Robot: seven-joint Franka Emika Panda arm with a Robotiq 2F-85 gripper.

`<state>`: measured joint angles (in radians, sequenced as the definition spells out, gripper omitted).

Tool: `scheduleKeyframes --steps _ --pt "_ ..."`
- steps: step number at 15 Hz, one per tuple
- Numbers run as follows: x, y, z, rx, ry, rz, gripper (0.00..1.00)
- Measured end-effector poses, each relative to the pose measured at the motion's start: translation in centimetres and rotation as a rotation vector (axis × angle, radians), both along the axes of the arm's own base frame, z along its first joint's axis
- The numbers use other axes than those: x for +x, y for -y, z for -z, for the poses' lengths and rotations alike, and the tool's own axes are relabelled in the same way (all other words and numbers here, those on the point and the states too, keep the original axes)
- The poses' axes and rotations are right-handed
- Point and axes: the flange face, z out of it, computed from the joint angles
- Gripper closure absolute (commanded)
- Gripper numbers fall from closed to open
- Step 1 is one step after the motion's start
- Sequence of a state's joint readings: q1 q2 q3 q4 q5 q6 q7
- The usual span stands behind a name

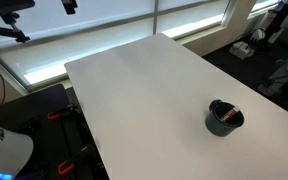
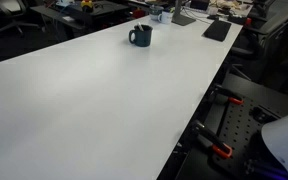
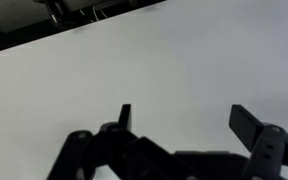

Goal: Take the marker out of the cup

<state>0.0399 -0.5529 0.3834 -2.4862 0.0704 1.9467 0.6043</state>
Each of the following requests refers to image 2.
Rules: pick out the dark teal ceramic mug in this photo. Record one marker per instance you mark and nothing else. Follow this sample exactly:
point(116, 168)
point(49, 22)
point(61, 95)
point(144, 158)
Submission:
point(140, 38)

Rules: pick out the white Expo dry-erase marker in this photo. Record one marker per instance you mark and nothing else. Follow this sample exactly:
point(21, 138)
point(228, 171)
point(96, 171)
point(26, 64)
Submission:
point(140, 26)

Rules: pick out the lower black orange clamp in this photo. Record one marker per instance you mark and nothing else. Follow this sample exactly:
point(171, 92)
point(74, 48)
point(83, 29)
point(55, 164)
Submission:
point(218, 146)

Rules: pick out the black orange clamp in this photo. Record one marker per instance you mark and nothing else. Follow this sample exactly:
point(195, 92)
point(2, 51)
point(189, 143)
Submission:
point(232, 96)
point(218, 146)

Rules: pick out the upper black orange clamp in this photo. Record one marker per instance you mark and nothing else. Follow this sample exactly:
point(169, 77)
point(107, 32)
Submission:
point(232, 96)

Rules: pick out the grey monitor stand base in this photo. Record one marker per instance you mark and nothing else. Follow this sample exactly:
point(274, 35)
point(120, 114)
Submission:
point(178, 18)

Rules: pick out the black mouse pad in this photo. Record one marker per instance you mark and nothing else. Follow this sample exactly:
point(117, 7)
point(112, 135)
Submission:
point(218, 30)

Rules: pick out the yellow red toy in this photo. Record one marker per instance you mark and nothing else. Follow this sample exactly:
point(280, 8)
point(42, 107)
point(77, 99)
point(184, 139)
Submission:
point(87, 5)

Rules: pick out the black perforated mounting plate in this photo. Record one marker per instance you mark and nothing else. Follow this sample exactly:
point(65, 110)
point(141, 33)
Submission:
point(240, 128)

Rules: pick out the black office chair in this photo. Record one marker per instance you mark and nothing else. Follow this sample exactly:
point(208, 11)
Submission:
point(269, 42)

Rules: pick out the grey office chair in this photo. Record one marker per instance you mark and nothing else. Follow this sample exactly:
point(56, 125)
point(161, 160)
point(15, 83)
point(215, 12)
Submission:
point(11, 11)

